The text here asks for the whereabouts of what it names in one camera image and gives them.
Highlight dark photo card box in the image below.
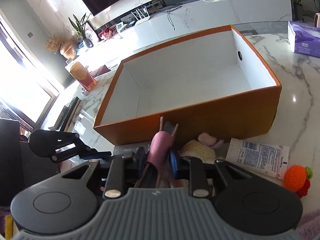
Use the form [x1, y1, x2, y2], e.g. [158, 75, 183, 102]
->
[113, 141, 151, 156]

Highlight white crochet bunny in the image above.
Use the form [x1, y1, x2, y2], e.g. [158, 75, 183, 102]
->
[180, 133, 224, 164]

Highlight pink hair clip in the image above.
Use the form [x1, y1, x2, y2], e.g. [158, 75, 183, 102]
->
[135, 116, 178, 188]

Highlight orange crochet fruit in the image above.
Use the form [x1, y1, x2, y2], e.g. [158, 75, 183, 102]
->
[283, 165, 313, 199]

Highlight black keyboard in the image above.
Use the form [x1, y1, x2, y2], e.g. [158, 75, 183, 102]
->
[53, 96, 80, 131]

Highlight red orange snack box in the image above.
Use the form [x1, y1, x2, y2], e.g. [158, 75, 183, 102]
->
[70, 62, 97, 91]

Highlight white lotion tube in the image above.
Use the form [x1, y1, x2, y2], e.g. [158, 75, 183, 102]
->
[226, 138, 289, 180]

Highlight orange cardboard box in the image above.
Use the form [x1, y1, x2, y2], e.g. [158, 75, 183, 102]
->
[94, 25, 281, 145]

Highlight potted green plant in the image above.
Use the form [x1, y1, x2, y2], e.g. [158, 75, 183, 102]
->
[68, 14, 94, 48]

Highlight white marble tv cabinet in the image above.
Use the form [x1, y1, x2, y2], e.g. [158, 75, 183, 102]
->
[76, 0, 293, 72]

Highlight white wifi router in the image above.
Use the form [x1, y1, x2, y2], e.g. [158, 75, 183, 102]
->
[131, 5, 151, 25]

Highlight purple tissue pack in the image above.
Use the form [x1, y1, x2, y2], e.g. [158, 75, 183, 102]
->
[287, 21, 320, 58]

